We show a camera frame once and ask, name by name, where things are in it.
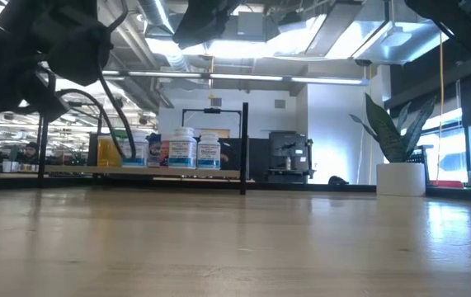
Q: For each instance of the white melatonin bottle blue band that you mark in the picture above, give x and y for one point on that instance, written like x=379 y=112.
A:
x=182 y=150
x=208 y=152

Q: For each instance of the blue cap Tums bottle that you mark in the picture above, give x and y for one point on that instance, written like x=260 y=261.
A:
x=154 y=150

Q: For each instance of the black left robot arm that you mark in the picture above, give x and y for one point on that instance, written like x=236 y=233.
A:
x=4 y=62

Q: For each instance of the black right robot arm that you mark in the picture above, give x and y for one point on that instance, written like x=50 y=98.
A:
x=458 y=24

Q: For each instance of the long ceiling light tube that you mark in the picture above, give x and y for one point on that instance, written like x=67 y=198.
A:
x=239 y=77

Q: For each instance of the black background machine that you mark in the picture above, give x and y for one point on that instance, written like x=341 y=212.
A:
x=288 y=152

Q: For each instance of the dark round background object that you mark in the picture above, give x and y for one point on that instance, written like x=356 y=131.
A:
x=337 y=180

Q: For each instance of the person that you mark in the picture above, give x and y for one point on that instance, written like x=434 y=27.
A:
x=31 y=152

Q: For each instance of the green plant in white pot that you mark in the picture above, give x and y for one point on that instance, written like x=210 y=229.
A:
x=400 y=177

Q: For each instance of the red flat object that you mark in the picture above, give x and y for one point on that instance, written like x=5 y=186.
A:
x=447 y=184

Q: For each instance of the silver ventilation duct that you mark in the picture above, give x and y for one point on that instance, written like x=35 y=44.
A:
x=165 y=24

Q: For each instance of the black background rig frame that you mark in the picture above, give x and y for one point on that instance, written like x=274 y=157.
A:
x=212 y=110

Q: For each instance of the wooden shelf black metal frame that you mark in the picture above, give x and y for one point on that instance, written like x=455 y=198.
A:
x=136 y=171

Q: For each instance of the black aluminium rail frame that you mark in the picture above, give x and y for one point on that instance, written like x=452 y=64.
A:
x=458 y=194

